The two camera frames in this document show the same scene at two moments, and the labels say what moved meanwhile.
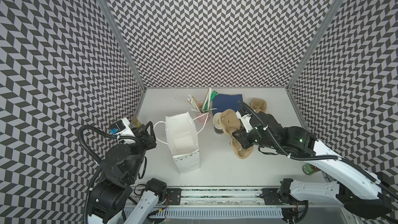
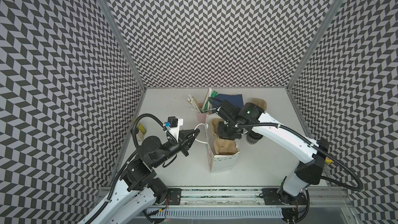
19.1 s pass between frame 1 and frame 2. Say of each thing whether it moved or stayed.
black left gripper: moved
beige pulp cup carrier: moved
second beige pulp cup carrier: stayed
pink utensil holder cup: stayed
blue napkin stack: stayed
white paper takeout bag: moved
